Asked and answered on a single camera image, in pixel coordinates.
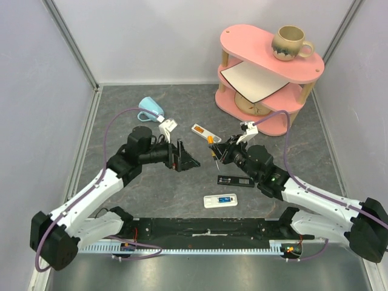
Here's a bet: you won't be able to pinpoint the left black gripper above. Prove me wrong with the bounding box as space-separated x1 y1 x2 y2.
139 133 200 172

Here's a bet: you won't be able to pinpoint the orange handled screwdriver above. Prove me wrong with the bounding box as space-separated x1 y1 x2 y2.
207 135 220 171

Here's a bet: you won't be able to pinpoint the white remote blue batteries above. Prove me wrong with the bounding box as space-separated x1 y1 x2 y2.
203 193 238 209

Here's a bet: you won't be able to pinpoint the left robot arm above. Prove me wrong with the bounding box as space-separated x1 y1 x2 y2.
30 126 200 272

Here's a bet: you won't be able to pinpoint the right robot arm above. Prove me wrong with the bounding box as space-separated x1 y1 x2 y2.
209 136 387 263

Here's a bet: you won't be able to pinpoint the white remote orange batteries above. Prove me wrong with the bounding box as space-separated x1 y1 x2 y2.
191 124 222 146

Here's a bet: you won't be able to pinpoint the beige bowl on shelf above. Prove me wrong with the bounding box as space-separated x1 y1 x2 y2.
235 92 272 116

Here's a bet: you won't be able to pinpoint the pink three-tier shelf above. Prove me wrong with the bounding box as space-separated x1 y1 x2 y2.
215 24 324 136

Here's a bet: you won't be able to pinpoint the white square plate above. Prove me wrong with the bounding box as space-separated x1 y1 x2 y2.
221 62 289 103

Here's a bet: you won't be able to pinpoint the beige ceramic mug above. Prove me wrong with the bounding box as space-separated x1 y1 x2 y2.
271 25 315 61

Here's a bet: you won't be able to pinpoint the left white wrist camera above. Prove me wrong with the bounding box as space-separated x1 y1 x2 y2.
156 115 177 143

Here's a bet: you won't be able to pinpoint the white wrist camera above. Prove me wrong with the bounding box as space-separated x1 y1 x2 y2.
156 115 177 143
236 121 258 145

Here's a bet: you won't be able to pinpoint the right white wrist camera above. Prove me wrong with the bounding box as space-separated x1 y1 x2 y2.
236 121 258 145

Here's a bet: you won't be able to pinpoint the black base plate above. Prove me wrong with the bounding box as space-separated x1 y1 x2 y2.
118 218 299 250

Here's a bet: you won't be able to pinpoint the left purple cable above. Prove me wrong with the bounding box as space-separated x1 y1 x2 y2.
35 108 164 272

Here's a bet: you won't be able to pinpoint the grey cable duct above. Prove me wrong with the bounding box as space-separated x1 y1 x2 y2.
79 239 303 256

